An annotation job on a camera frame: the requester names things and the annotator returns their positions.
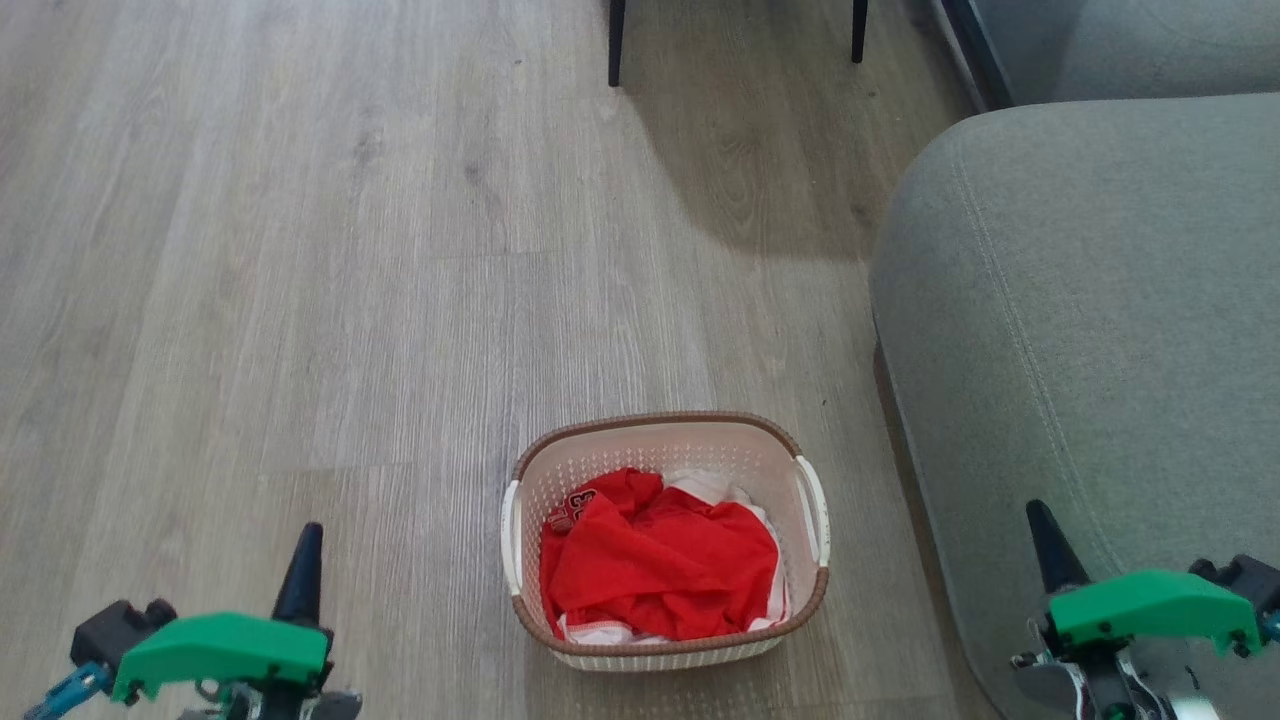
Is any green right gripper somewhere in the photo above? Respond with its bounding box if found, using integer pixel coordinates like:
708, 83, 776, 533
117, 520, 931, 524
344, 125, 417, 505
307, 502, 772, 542
1025, 499, 1265, 659

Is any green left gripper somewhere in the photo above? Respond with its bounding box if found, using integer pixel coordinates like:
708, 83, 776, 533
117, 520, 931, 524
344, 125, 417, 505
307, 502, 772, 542
110, 521, 333, 704

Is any white brown-rimmed laundry basket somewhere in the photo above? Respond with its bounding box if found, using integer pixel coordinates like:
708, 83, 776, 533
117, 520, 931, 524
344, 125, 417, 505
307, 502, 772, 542
500, 411, 833, 672

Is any grey-green fabric sofa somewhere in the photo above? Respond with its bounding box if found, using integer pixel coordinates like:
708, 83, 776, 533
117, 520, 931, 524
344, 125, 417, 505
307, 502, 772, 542
868, 92, 1280, 720

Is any white garment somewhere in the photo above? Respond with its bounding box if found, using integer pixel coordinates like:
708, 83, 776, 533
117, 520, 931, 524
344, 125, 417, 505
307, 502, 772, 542
555, 468, 792, 647

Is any red mesh jersey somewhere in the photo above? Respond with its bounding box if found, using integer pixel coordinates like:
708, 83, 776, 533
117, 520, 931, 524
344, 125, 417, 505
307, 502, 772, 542
539, 467, 782, 642

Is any dark sofa base strip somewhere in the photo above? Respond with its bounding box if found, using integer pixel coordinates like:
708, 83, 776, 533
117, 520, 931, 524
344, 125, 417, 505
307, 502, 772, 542
930, 0, 1017, 111

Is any grey-green sofa section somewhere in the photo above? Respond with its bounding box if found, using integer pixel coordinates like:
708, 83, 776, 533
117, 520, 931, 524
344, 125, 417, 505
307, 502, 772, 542
972, 0, 1280, 107

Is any blue left gripper cable connector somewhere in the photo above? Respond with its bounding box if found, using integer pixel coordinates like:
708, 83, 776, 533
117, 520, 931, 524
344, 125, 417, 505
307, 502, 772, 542
21, 661, 113, 720

